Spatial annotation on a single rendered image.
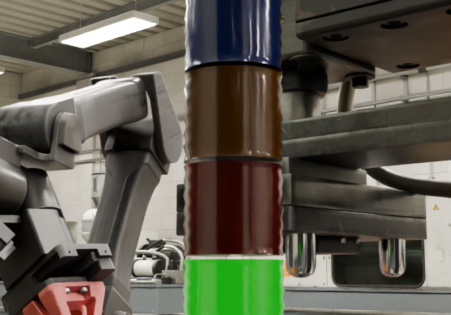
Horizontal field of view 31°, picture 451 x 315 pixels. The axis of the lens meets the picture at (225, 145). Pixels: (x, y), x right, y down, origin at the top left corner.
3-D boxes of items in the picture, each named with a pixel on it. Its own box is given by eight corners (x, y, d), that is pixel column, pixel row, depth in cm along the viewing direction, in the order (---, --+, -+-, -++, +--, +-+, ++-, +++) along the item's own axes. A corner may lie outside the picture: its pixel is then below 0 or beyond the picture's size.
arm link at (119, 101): (52, 103, 81) (172, 66, 109) (-24, 109, 84) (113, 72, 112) (70, 223, 83) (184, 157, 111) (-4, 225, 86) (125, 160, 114)
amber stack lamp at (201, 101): (227, 171, 34) (227, 92, 34) (303, 163, 31) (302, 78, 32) (162, 162, 31) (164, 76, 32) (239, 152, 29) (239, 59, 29)
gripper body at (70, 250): (64, 260, 74) (38, 193, 77) (3, 317, 79) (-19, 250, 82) (117, 259, 79) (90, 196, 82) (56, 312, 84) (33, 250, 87)
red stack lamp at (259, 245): (227, 256, 33) (227, 174, 34) (304, 255, 31) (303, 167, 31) (161, 255, 30) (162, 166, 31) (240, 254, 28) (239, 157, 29)
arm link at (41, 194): (39, 208, 77) (17, 150, 80) (-8, 238, 78) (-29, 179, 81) (77, 223, 84) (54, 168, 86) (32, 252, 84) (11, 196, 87)
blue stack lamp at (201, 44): (227, 88, 34) (227, 11, 35) (302, 74, 32) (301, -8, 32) (164, 72, 32) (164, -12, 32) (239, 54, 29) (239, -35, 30)
